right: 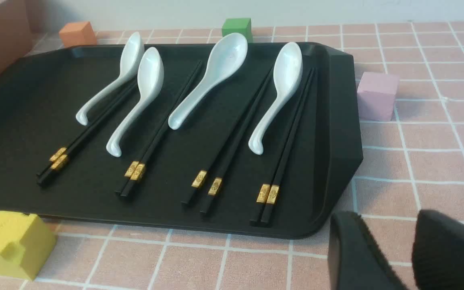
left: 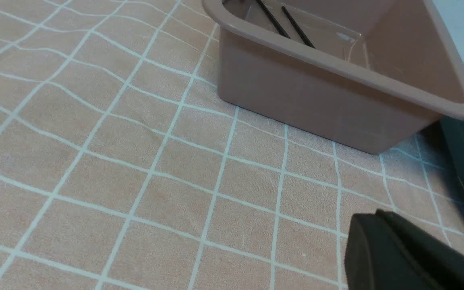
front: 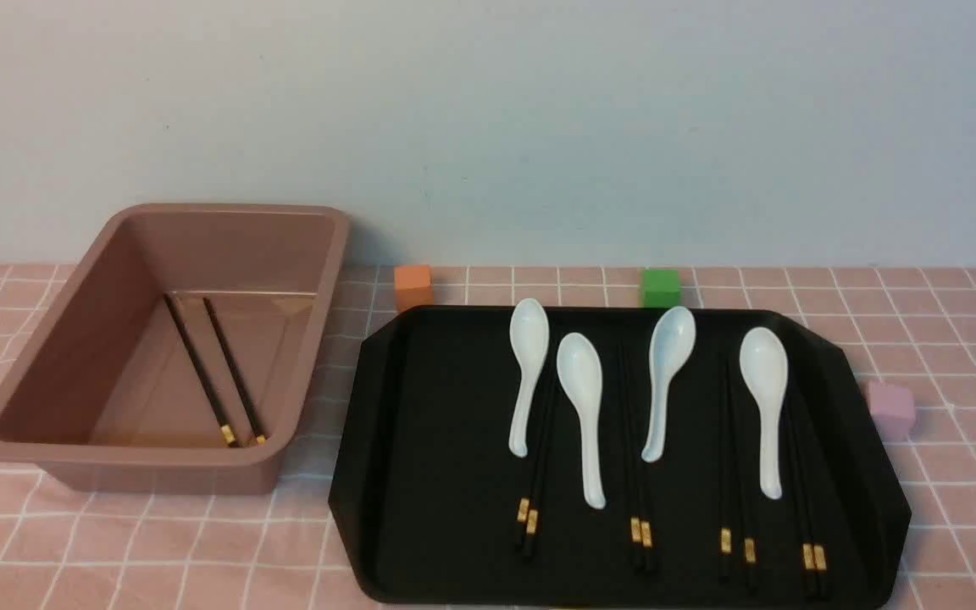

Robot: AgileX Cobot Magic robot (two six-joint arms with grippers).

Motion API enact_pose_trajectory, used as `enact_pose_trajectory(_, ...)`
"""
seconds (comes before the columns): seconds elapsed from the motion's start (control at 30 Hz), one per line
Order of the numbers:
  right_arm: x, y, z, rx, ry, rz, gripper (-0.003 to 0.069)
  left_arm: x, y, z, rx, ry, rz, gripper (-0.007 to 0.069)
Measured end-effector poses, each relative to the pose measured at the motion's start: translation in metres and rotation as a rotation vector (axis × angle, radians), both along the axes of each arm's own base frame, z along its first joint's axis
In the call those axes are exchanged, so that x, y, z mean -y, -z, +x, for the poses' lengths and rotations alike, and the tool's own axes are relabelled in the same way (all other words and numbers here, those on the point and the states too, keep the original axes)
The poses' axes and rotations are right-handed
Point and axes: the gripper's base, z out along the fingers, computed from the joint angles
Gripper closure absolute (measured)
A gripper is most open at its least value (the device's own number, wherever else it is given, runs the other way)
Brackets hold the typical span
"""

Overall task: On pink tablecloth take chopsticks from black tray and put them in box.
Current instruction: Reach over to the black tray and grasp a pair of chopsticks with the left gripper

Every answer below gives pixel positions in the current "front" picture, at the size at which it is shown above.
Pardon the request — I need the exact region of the pink checkered tablecloth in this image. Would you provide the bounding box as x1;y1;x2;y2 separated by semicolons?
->
0;263;976;609

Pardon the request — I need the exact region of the black chopstick in bin left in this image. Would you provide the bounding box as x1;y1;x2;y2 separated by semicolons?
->
162;293;239;447

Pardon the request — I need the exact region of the white ceramic spoon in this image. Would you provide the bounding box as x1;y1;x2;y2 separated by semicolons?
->
640;306;696;463
555;332;607;510
739;327;789;501
508;297;550;458

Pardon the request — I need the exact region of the green cube block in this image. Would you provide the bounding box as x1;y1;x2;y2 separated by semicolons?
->
639;268;682;308

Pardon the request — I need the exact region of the black chopstick in bin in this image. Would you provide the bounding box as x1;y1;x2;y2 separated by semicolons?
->
202;297;267;445
162;293;239;447

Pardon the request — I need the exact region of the white ceramic spoon far left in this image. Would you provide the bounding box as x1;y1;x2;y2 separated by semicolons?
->
508;297;550;458

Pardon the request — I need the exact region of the orange cube block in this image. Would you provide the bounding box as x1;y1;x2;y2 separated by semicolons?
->
392;265;434;313

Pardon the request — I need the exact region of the pink cube block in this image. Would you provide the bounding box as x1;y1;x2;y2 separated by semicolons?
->
865;380;917;441

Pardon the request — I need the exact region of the black chopstick gold band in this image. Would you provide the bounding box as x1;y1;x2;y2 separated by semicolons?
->
615;340;646;573
784;395;818;600
724;362;759;596
791;398;830;600
516;382;550;552
621;344;656;574
522;383;558;563
717;358;732;583

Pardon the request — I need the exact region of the pink plastic bin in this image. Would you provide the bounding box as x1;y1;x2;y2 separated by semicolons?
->
0;203;350;496

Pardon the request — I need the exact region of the black chopstick in bin right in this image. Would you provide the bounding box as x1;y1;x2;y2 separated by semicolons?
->
202;297;267;445

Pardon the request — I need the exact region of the white ceramic spoon far right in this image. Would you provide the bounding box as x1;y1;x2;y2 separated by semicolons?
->
739;327;789;501

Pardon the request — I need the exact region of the black plastic tray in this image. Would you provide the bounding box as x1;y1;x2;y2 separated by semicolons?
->
329;306;912;609

